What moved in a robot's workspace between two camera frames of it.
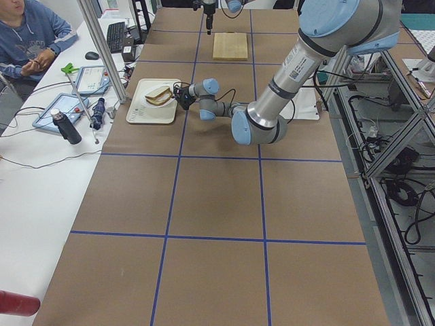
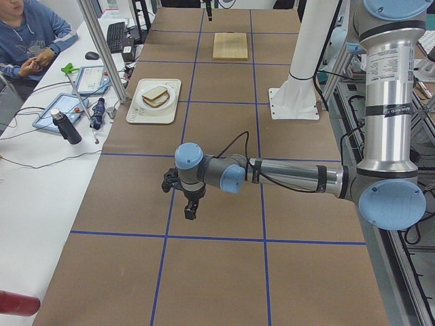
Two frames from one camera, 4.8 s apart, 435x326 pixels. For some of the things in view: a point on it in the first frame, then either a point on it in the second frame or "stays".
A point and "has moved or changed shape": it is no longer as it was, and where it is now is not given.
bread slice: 158,92 has moved or changed shape
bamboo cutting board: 230,46 stays
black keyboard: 115,37 stays
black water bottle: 66,127 stays
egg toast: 160,100 stays
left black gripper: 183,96 -> 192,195
